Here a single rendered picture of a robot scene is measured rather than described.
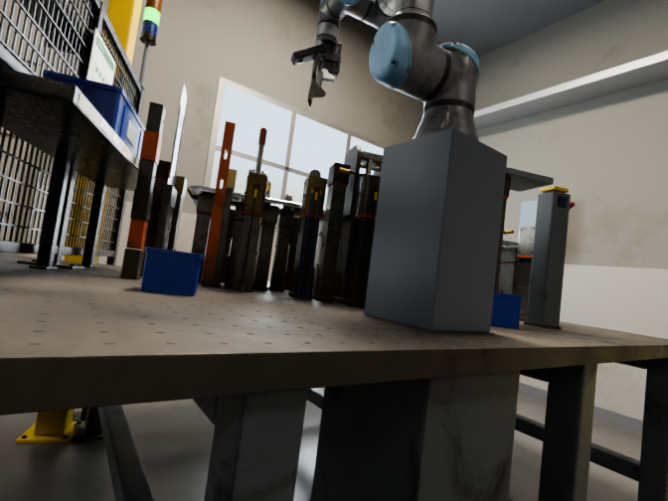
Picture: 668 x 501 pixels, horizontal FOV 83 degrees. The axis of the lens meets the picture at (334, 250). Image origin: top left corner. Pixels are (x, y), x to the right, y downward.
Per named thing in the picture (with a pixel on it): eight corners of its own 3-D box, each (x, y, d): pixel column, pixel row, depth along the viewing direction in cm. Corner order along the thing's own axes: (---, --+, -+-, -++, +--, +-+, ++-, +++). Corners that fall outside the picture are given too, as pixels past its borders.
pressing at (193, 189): (506, 251, 174) (506, 249, 174) (546, 250, 153) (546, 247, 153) (192, 199, 136) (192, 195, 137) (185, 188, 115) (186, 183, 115)
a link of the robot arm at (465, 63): (487, 110, 86) (493, 54, 87) (443, 89, 80) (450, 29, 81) (448, 125, 97) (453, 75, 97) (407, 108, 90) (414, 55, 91)
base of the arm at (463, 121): (491, 154, 86) (496, 112, 87) (450, 133, 77) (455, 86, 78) (438, 165, 98) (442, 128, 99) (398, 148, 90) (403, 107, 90)
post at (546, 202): (542, 325, 127) (553, 198, 130) (561, 329, 120) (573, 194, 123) (523, 323, 125) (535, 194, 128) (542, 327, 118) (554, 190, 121)
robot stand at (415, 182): (490, 332, 83) (508, 155, 85) (430, 330, 71) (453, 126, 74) (420, 317, 99) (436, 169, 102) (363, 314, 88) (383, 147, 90)
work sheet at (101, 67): (102, 144, 137) (116, 64, 139) (80, 122, 115) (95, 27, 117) (95, 143, 137) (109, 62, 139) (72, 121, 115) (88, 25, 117)
